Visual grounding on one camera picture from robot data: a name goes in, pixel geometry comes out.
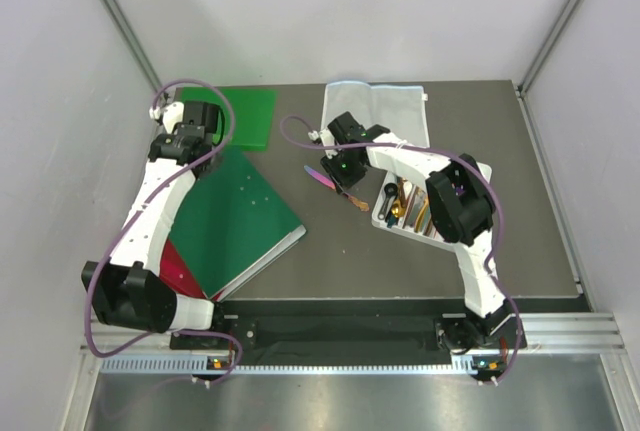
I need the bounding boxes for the black mounting base plate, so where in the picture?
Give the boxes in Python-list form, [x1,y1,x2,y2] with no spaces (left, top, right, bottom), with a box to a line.
[168,314,529,352]

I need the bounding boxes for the magenta folder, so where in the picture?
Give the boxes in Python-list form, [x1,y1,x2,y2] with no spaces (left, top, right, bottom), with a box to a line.
[160,240,205,299]

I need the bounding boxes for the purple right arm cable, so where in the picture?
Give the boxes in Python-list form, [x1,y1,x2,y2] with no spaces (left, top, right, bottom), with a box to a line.
[279,115,524,386]

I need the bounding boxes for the teal handled gold spoon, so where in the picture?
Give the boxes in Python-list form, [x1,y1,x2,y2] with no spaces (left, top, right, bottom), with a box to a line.
[386,199,406,228]

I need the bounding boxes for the black measuring spoon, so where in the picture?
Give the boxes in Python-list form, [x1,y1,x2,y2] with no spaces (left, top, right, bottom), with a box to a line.
[377,182,398,221]

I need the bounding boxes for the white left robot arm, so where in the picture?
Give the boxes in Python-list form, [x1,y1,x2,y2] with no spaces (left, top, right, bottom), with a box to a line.
[92,101,227,348]

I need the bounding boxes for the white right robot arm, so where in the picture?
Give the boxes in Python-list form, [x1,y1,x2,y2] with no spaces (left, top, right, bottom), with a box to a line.
[309,112,508,347]

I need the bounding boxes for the dark green ring binder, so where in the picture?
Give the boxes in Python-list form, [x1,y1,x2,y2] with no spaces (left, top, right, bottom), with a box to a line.
[167,147,306,302]

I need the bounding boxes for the clear mesh zip pouch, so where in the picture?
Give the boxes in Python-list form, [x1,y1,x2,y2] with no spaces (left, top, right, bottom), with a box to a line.
[321,81,430,147]

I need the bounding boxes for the white cutlery tray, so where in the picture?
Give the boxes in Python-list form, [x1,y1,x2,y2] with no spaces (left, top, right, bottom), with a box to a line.
[370,155,494,252]

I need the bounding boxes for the aluminium frame rail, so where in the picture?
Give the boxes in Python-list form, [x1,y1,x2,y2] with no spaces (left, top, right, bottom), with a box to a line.
[99,0,162,92]

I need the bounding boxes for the light green plastic folder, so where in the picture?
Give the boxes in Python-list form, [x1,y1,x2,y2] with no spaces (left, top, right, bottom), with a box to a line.
[176,87,277,151]

